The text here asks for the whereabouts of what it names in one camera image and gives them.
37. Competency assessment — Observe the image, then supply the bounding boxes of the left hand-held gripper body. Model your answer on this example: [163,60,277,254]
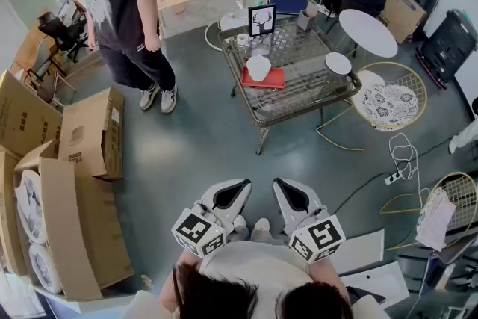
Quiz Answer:
[171,197,236,258]

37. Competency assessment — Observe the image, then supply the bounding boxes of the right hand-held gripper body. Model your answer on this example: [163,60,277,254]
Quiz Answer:
[288,205,347,265]

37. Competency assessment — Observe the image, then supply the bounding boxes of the red tray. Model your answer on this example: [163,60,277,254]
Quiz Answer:
[241,66,285,90]

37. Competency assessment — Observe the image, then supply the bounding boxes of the white bowl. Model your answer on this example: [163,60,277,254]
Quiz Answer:
[246,55,273,82]

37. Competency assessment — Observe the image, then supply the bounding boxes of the person's left forearm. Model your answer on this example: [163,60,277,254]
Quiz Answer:
[159,248,205,311]

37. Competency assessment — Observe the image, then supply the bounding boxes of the person's right forearm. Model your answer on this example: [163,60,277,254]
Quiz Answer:
[309,256,352,306]

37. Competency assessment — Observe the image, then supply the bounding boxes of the grey cardboard box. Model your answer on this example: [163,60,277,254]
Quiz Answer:
[297,3,319,31]

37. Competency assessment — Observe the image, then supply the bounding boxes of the person's grey trousers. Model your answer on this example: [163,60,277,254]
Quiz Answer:
[227,223,289,247]

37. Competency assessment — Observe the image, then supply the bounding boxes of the white board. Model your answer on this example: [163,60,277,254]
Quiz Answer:
[328,229,385,276]
[339,261,410,310]

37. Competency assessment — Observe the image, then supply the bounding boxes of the person's white shirt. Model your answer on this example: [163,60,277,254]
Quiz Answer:
[125,241,391,319]

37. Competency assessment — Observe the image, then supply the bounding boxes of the pale pink cloth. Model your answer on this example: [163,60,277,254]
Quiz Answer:
[415,187,457,252]

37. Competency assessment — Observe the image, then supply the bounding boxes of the floral round cushion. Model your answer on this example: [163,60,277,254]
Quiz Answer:
[361,84,419,125]

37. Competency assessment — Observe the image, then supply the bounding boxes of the plain white round cushion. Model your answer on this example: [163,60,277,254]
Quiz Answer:
[353,69,385,105]

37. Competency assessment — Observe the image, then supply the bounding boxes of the large open cardboard box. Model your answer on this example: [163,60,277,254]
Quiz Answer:
[0,140,136,303]

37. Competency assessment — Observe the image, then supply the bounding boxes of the glass-top wicker coffee table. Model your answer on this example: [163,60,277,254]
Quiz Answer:
[217,16,362,156]

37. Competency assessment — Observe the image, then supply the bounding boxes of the white plastic-wrapped fan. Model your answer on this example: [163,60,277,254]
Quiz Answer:
[28,243,63,295]
[14,170,48,245]

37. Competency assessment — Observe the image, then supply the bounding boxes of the black-framed deer picture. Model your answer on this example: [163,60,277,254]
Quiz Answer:
[248,3,277,37]

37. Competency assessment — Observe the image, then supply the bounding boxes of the white round side table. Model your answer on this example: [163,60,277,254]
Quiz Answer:
[338,9,399,59]

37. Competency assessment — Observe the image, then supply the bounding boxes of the dark wooden chair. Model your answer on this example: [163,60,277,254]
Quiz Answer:
[323,0,359,37]

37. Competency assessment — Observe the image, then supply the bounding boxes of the black machine with red base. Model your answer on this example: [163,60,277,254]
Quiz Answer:
[415,9,478,91]

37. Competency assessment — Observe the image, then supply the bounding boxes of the blue-printed cardboard box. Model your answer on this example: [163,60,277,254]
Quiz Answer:
[378,0,428,45]

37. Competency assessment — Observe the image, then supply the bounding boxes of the flat cardboard box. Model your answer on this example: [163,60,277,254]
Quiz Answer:
[0,69,63,158]

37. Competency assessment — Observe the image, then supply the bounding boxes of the black office chair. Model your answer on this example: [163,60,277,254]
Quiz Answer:
[37,0,89,63]

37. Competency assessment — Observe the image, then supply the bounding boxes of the thin white cable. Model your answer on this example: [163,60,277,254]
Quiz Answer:
[388,132,431,207]

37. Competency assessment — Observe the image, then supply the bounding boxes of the white ring side table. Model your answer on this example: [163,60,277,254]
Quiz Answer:
[204,13,249,52]

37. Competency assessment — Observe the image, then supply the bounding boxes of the gold wire chair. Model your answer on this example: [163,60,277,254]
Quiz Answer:
[379,171,478,252]
[316,61,427,152]

